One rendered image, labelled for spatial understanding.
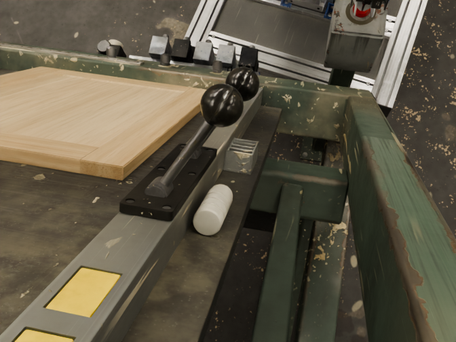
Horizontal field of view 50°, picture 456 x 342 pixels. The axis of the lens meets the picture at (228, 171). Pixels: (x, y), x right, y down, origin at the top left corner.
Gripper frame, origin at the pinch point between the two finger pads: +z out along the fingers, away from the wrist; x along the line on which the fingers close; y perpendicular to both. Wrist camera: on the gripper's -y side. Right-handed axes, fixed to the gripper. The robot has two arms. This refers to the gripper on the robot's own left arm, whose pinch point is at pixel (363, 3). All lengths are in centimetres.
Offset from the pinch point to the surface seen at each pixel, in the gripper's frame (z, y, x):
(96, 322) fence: -66, 71, -20
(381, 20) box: 3.2, 1.5, 4.8
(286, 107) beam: 7.9, 23.7, -13.2
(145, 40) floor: 96, -37, -84
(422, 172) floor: 96, 5, 41
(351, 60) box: 14.5, 6.0, 0.3
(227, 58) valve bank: 19.8, 7.2, -31.2
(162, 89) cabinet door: 2.0, 26.2, -40.9
